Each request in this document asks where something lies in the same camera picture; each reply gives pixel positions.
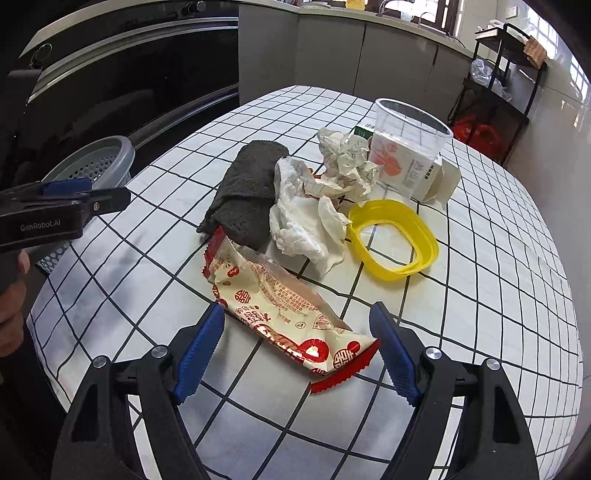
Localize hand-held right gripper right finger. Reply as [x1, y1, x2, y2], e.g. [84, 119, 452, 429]
[368, 301, 541, 480]

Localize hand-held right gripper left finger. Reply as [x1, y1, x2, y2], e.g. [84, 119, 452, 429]
[55, 302, 227, 480]

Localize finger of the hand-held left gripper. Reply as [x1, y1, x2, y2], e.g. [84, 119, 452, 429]
[76, 186, 132, 217]
[0, 178, 93, 200]

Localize grey perforated plastic basket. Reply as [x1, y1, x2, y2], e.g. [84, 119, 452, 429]
[36, 135, 136, 276]

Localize red and white snack wrapper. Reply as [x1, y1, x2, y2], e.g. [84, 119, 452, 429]
[202, 226, 382, 394]

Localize white and green carton box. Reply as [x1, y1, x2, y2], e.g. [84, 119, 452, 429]
[355, 124, 461, 204]

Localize person's left hand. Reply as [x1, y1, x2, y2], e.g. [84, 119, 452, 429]
[0, 253, 31, 358]

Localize white checked tablecloth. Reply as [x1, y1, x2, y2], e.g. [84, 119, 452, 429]
[27, 84, 583, 480]

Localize black built-in oven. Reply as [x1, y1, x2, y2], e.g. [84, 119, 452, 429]
[0, 0, 241, 195]

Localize dark grey towel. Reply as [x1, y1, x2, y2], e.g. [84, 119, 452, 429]
[196, 141, 291, 245]

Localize crumpled white tissue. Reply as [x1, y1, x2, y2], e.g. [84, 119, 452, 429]
[269, 157, 352, 278]

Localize clear plastic cup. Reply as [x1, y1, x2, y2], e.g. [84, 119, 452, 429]
[368, 98, 455, 200]

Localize crumpled printed paper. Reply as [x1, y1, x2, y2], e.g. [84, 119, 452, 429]
[310, 128, 380, 206]

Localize red plastic bag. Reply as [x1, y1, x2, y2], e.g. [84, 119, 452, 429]
[451, 115, 502, 160]

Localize grey kitchen counter cabinet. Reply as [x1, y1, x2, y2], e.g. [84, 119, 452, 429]
[238, 0, 476, 125]

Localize clear plastic bag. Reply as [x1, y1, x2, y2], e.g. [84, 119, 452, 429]
[470, 58, 513, 100]

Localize black metal shelf rack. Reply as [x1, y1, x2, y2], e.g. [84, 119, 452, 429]
[450, 23, 550, 167]

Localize brown patterned cloth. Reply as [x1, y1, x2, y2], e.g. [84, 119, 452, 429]
[523, 37, 548, 68]

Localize yellow plastic ring lid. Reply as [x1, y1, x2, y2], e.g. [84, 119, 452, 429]
[346, 198, 439, 279]

